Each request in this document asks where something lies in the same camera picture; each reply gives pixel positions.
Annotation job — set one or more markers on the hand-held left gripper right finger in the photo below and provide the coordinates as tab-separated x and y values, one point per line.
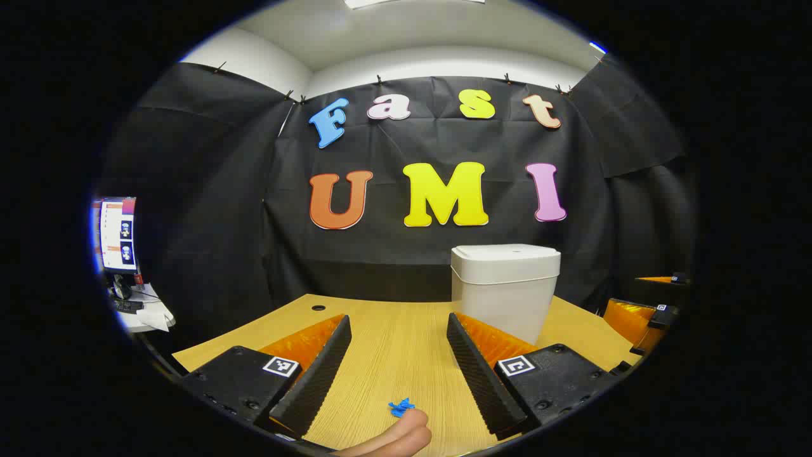
479	374

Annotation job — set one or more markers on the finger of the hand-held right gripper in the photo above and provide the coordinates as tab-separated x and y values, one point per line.
634	320
679	278

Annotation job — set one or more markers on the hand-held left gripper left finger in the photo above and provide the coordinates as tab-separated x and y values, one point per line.
317	374

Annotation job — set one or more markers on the white desktop garbage bin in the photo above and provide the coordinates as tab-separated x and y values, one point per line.
507	298

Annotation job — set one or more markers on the blue paper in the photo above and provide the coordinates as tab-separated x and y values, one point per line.
401	407

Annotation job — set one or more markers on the wooden desktop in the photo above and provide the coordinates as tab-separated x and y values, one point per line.
393	343

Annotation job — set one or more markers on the cluttered white office desk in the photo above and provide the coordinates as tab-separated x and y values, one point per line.
149	314

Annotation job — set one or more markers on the black backdrop cloth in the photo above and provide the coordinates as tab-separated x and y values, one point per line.
222	190

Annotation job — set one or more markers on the computer monitor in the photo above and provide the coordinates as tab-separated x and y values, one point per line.
119	235

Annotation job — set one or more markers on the small ceiling light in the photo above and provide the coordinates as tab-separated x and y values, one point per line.
597	47

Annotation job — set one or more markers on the row of black cloth clips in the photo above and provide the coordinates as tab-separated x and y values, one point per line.
379	80

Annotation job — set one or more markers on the long ceiling light panel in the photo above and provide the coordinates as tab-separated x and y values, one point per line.
412	3

